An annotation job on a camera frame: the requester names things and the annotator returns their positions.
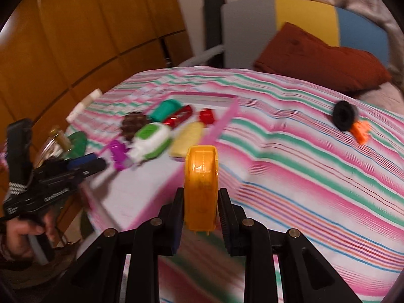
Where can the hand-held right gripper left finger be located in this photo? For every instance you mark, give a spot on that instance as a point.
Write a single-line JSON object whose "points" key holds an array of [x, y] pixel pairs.
{"points": [[177, 236]]}

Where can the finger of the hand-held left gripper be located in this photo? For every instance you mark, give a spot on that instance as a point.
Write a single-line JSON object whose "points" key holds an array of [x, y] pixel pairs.
{"points": [[93, 167], [80, 161]]}

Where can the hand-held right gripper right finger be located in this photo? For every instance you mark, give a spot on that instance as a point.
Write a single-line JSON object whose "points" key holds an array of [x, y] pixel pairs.
{"points": [[225, 227]]}

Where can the purple plastic piece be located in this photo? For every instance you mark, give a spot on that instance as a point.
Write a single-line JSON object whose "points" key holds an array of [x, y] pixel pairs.
{"points": [[118, 154]]}

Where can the pink tray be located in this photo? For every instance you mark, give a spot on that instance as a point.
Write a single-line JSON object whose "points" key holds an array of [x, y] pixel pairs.
{"points": [[148, 189]]}

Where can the brown massage brush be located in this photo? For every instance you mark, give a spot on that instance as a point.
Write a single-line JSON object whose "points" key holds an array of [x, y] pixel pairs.
{"points": [[132, 124]]}

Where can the white green plug-in device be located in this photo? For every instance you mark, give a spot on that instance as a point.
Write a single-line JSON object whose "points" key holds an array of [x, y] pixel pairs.
{"points": [[151, 142]]}

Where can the green plastic case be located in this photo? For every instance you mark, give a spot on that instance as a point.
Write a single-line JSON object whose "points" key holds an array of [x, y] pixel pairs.
{"points": [[164, 110]]}

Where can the yellow soap bar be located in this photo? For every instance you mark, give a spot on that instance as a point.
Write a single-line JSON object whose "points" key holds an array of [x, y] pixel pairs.
{"points": [[187, 139]]}

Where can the long red plastic piece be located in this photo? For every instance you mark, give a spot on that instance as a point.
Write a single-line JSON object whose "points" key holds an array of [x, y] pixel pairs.
{"points": [[178, 116]]}

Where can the small red plastic clip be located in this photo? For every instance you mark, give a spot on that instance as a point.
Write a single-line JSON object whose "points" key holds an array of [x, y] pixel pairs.
{"points": [[207, 115]]}

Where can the person's left hand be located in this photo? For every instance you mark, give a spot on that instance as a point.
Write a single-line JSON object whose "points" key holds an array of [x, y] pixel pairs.
{"points": [[19, 236]]}

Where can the green round lid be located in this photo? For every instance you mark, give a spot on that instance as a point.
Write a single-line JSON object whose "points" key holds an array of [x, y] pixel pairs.
{"points": [[78, 143]]}

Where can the glass bottle with gold cap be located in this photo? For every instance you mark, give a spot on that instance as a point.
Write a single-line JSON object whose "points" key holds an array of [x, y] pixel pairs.
{"points": [[61, 137]]}

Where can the white bottle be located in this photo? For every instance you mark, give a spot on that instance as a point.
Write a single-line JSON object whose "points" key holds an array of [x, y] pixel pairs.
{"points": [[83, 105]]}

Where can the striped blanket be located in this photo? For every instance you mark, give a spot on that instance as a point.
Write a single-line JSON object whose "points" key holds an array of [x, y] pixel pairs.
{"points": [[299, 180]]}

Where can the wooden wardrobe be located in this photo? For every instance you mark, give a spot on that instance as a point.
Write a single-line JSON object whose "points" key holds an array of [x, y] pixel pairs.
{"points": [[79, 22]]}

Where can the black plastic cylinder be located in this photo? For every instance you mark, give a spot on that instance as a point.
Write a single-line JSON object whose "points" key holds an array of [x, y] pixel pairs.
{"points": [[344, 115]]}

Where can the orange plastic clip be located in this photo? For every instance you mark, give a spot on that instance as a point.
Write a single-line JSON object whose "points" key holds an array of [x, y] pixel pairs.
{"points": [[361, 132]]}

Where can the red-brown pillow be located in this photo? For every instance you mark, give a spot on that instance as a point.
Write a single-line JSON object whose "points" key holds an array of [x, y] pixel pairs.
{"points": [[315, 60]]}

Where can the beige pillow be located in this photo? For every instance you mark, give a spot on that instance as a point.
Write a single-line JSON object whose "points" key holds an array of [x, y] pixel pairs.
{"points": [[388, 96]]}

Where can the grey yellow blue headboard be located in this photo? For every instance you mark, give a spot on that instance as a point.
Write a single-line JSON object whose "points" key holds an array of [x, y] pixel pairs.
{"points": [[303, 12]]}

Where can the grey bed rail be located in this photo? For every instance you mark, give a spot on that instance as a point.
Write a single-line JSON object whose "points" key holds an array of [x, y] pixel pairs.
{"points": [[202, 57]]}

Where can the black bed post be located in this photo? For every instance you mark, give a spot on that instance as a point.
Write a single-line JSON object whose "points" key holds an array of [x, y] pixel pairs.
{"points": [[213, 22]]}

